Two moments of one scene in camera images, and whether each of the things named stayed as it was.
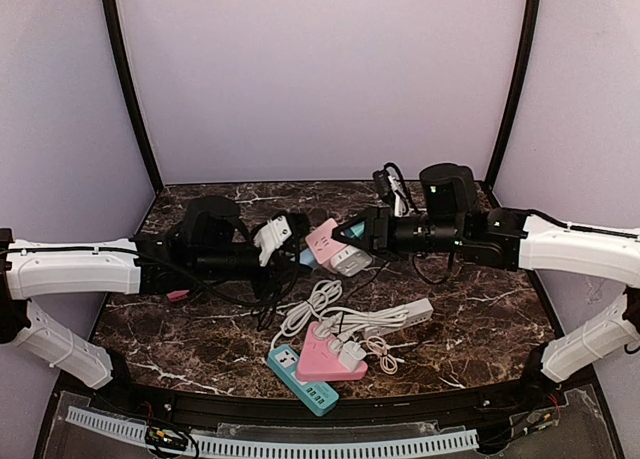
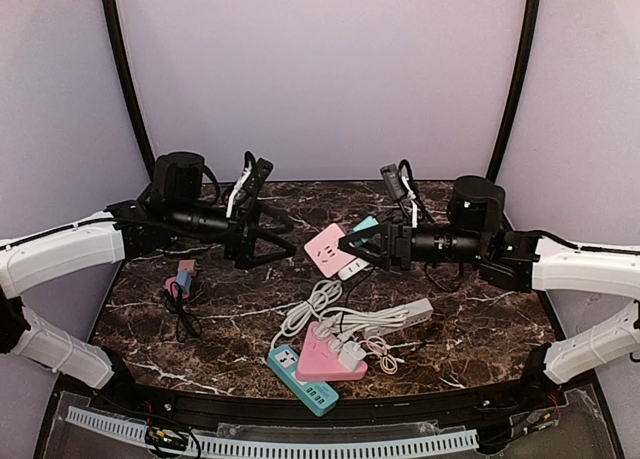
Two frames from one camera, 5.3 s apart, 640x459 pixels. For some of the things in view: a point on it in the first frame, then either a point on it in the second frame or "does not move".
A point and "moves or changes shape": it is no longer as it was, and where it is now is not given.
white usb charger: [350, 355] does not move
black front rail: [131, 400] does not move
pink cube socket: [322, 245] moves or changes shape
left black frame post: [109, 4] does not move
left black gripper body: [260, 267] -> [238, 236]
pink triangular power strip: [318, 363] does not move
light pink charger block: [306, 257] moves or changes shape
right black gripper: [379, 230] -> [397, 245]
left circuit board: [167, 438] does not move
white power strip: [418, 311] does not move
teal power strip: [319, 396] does not move
